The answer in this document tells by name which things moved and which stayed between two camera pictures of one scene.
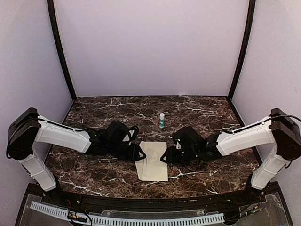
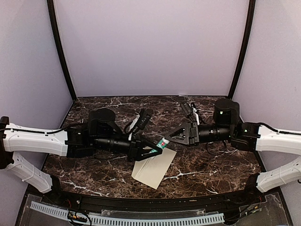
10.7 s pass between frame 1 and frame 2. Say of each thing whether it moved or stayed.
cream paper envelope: moved
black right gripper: moved
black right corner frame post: stayed
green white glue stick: moved
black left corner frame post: stayed
